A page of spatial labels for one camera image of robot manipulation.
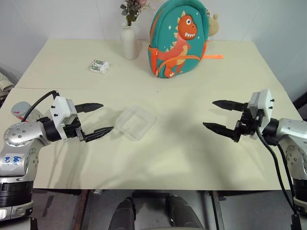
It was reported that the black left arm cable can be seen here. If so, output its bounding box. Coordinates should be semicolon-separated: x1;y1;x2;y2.
20;90;60;123

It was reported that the clear plastic container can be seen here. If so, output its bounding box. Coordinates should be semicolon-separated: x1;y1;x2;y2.
115;104;158;142

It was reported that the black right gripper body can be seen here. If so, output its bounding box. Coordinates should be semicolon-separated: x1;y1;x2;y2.
235;103;263;137

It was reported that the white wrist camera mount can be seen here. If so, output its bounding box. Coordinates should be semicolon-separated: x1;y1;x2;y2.
49;96;79;128
248;89;274;140

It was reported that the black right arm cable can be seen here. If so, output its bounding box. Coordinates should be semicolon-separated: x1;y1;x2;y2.
255;129;297;214

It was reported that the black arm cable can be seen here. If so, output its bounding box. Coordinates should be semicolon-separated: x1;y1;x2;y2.
20;90;60;123
255;129;297;214

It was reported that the dark rounded shape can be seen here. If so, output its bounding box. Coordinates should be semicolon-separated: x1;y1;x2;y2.
165;195;204;230
112;197;136;230

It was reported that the beige plush toy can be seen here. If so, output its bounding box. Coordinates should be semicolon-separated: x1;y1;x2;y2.
207;13;221;37

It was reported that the white green printed box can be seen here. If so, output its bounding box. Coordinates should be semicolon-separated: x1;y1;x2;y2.
89;59;110;75

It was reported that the beige cloth pile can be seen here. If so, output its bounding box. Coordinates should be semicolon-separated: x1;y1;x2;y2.
0;67;17;106

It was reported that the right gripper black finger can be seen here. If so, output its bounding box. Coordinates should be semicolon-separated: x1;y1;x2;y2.
212;100;249;112
202;122;241;143

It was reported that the white ceramic vase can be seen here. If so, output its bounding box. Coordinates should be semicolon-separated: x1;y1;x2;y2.
120;23;138;60

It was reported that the dried flower bunch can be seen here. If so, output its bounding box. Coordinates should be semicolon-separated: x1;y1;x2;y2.
119;0;161;27

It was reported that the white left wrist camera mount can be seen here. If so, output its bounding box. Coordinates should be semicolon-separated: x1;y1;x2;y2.
49;96;79;128

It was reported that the brown table frame leg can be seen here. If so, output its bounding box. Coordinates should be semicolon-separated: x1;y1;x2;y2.
71;189;90;230

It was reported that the teal dinosaur backpack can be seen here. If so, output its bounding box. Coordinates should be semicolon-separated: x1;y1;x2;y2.
148;0;224;79

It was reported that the black table frame leg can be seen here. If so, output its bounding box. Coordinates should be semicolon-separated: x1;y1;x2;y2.
211;191;227;230

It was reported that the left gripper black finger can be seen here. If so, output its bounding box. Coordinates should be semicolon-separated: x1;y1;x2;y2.
84;126;115;143
75;103;105;114

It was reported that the black furniture edge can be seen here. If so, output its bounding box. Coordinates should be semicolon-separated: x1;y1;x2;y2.
292;90;307;111

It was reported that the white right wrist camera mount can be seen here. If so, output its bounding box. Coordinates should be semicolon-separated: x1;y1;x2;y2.
248;89;274;140

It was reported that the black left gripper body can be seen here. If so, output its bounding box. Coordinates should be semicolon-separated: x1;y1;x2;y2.
62;113;87;143

